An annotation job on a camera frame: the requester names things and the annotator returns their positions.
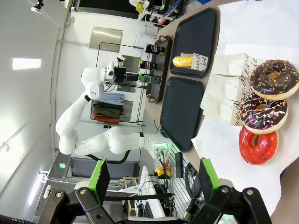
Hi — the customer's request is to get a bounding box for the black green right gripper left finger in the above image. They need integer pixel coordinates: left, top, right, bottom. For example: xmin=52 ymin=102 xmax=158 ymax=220
xmin=44 ymin=158 xmax=112 ymax=224

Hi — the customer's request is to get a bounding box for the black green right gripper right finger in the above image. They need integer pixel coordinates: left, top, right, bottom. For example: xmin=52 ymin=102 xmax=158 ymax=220
xmin=186 ymin=157 xmax=273 ymax=224

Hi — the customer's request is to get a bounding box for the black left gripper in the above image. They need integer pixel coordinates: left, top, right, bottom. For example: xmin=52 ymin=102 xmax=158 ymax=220
xmin=114 ymin=66 xmax=155 ymax=85

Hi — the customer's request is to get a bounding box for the black Pepsi can lime accent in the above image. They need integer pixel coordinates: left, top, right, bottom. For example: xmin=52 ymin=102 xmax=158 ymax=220
xmin=144 ymin=43 xmax=166 ymax=56
xmin=139 ymin=60 xmax=158 ymax=70

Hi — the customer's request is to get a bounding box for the red glazed donut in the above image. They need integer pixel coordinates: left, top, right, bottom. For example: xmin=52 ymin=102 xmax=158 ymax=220
xmin=238 ymin=126 xmax=279 ymax=166

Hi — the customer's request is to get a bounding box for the chocolate donut with colourful sprinkles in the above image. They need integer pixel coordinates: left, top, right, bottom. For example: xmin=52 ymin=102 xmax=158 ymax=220
xmin=240 ymin=92 xmax=289 ymax=135

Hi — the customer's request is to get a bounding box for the pink-glazed donut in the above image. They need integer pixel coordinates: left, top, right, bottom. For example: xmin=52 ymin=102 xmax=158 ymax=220
xmin=207 ymin=74 xmax=252 ymax=101

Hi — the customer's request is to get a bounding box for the chocolate donut with nut crumbs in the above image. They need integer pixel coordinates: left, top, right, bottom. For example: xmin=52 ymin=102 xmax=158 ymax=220
xmin=249 ymin=59 xmax=299 ymax=101

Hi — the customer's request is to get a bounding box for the brown serving tray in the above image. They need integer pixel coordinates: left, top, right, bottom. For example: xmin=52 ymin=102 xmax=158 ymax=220
xmin=146 ymin=35 xmax=173 ymax=105

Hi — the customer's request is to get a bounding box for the white paper sheet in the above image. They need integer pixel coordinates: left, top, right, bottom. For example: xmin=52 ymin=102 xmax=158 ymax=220
xmin=214 ymin=0 xmax=299 ymax=61
xmin=191 ymin=44 xmax=299 ymax=212

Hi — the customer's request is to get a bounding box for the wooden stool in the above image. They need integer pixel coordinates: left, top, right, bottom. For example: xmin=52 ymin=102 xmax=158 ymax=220
xmin=122 ymin=176 xmax=141 ymax=190

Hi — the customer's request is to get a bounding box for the blue denim garment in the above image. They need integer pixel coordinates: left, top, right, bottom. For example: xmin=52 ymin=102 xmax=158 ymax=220
xmin=98 ymin=92 xmax=126 ymax=107

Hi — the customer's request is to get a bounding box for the yellow sprinkled donut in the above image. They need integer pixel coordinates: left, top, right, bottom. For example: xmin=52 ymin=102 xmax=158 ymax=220
xmin=172 ymin=56 xmax=194 ymax=69

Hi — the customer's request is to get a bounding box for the yellow red emergency stop button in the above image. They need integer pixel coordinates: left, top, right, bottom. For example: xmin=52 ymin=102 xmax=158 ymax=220
xmin=155 ymin=166 xmax=173 ymax=180

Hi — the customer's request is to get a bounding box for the black metal clothes rack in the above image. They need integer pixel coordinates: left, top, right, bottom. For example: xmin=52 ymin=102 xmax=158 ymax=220
xmin=96 ymin=42 xmax=147 ymax=127

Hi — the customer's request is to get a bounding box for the black serving tray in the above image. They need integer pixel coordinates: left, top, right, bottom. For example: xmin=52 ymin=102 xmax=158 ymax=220
xmin=169 ymin=7 xmax=221 ymax=79
xmin=159 ymin=77 xmax=206 ymax=153

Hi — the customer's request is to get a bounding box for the dark green garment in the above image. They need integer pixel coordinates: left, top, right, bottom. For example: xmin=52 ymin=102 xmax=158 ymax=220
xmin=92 ymin=102 xmax=125 ymax=118

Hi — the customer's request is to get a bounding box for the orange garment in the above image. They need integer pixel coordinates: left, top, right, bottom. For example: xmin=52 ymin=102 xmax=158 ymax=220
xmin=94 ymin=115 xmax=121 ymax=125

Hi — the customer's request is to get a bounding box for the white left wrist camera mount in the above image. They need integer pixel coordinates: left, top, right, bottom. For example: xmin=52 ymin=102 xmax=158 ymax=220
xmin=106 ymin=61 xmax=115 ymax=80

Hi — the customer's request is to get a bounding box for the black cable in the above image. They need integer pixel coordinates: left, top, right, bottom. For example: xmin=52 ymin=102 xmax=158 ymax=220
xmin=153 ymin=119 xmax=170 ymax=139

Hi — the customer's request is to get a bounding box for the grey wall panel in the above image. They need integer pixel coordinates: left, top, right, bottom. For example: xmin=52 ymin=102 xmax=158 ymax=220
xmin=88 ymin=26 xmax=124 ymax=55

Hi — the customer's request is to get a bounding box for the ceiling mounted camera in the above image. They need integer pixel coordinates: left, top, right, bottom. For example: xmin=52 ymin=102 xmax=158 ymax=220
xmin=30 ymin=0 xmax=45 ymax=15

